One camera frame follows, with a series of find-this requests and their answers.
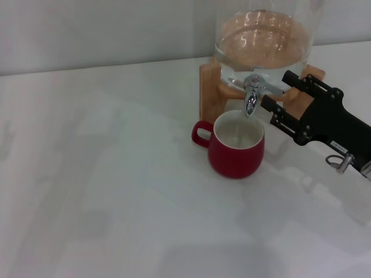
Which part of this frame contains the metal pin with ring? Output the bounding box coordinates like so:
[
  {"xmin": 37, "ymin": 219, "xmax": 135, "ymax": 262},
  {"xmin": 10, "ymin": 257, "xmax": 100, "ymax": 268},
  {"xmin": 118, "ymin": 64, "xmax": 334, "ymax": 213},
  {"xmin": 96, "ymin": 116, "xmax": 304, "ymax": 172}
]
[{"xmin": 325, "ymin": 153, "xmax": 355, "ymax": 174}]

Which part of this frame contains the red ceramic cup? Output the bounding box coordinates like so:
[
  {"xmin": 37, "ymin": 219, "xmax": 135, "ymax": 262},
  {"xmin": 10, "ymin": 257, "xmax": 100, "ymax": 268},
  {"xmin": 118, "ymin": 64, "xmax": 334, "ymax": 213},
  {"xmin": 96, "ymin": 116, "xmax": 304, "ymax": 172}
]
[{"xmin": 191, "ymin": 109, "xmax": 266, "ymax": 179}]

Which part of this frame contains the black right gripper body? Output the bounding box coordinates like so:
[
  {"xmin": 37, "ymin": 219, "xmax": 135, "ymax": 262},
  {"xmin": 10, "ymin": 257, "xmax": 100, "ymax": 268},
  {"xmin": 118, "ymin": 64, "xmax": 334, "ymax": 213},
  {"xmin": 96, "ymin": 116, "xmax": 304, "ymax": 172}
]
[{"xmin": 300, "ymin": 98, "xmax": 371, "ymax": 177}]

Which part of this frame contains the glass water dispenser jar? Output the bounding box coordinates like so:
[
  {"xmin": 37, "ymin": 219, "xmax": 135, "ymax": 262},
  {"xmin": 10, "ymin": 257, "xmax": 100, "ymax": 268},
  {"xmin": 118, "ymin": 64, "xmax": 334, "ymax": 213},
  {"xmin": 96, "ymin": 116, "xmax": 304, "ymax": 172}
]
[{"xmin": 213, "ymin": 0, "xmax": 321, "ymax": 95}]

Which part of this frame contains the wooden dispenser stand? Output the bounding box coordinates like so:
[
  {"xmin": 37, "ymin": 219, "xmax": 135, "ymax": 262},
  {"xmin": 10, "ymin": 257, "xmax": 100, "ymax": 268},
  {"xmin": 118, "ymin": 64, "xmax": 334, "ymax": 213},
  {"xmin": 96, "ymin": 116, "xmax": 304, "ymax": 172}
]
[{"xmin": 199, "ymin": 62, "xmax": 326, "ymax": 122}]

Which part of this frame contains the chrome faucet with lever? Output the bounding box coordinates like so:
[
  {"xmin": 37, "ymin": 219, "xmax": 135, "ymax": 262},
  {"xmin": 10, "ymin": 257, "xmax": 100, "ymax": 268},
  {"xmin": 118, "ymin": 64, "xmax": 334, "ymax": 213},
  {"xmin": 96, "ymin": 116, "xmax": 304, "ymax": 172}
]
[{"xmin": 243, "ymin": 74, "xmax": 284, "ymax": 118}]

